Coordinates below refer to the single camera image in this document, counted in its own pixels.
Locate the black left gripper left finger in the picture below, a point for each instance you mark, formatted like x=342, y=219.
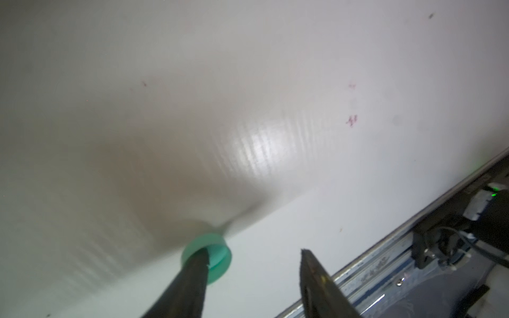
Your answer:
x=185, y=296

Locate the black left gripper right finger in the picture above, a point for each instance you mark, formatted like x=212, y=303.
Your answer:
x=321, y=298

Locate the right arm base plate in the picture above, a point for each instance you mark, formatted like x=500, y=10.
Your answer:
x=477, y=211

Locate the green cap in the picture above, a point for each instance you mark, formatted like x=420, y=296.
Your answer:
x=220, y=255

